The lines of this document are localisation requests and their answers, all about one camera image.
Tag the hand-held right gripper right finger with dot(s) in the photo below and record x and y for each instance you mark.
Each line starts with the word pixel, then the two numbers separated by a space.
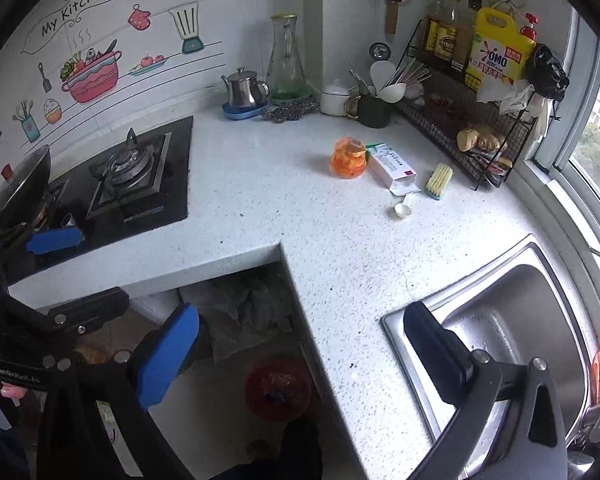
pixel 435 350

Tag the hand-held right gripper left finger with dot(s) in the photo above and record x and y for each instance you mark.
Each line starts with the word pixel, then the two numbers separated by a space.
pixel 167 355

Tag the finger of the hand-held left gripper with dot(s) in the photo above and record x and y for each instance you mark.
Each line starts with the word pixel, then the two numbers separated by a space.
pixel 90 307
pixel 55 241

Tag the red trash bin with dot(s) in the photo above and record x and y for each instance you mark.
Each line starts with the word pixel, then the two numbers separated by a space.
pixel 280 390

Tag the black wok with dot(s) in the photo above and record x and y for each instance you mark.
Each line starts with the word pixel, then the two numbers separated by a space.
pixel 20 190

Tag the grey plastic bag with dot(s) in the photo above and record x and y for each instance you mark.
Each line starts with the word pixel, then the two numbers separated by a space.
pixel 245 315

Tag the stainless steel sink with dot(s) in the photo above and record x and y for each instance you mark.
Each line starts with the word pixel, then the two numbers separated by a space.
pixel 510 300

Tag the black glass gas stove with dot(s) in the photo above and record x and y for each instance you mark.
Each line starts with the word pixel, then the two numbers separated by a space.
pixel 130 180

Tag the person's dark pants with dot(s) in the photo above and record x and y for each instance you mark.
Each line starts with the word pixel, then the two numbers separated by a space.
pixel 295 452

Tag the blue scrub brush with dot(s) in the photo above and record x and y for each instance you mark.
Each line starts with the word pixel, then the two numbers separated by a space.
pixel 439 181

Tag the dark pot lid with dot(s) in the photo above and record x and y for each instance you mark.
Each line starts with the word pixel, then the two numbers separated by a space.
pixel 494 179

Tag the white medicine box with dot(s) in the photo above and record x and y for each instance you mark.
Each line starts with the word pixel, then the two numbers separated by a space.
pixel 392 167

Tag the orange plastic bag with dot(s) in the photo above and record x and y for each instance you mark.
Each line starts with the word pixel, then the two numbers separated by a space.
pixel 349 157

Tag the ginger root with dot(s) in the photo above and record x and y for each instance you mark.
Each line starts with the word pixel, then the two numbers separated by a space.
pixel 491 139
pixel 466 139

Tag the blue plastic tray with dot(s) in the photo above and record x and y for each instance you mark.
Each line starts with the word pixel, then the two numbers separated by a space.
pixel 242 112

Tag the small steel teapot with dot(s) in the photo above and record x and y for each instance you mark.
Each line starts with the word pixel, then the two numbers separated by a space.
pixel 244 89

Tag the red dried chili bag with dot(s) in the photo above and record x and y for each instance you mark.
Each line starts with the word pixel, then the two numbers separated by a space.
pixel 441 106

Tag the garlic bulbs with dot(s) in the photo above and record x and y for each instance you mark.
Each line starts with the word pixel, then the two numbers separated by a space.
pixel 417 91

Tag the white plastic bag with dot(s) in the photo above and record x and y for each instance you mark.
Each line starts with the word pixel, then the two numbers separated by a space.
pixel 510 95

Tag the steel scouring pad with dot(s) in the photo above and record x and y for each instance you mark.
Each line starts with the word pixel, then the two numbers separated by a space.
pixel 290 111

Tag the white ceramic lidded jar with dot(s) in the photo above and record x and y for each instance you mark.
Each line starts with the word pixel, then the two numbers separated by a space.
pixel 335 100

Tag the white ladle spoons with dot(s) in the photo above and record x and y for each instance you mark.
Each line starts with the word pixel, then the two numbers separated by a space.
pixel 387 82

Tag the metal chopsticks bundle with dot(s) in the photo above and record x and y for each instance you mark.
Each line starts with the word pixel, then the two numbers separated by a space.
pixel 412 74

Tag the glass carafe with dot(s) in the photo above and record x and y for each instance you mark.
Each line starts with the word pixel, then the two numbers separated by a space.
pixel 287 65

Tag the black plastic bag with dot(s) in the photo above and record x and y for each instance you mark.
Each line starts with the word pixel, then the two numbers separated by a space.
pixel 547 72

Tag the yellow detergent jug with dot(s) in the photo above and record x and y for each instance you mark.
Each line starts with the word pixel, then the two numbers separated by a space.
pixel 500 52

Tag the yellow-capped sauce bottle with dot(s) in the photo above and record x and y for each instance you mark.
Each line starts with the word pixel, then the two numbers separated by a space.
pixel 449 35

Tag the dark sauce bottle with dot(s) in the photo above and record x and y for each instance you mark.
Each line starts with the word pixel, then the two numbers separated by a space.
pixel 432 25

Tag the kitchen wall sticker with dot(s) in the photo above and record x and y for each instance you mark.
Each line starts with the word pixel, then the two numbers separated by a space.
pixel 95 60

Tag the window frame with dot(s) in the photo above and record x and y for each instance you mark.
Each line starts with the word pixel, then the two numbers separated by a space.
pixel 570 160

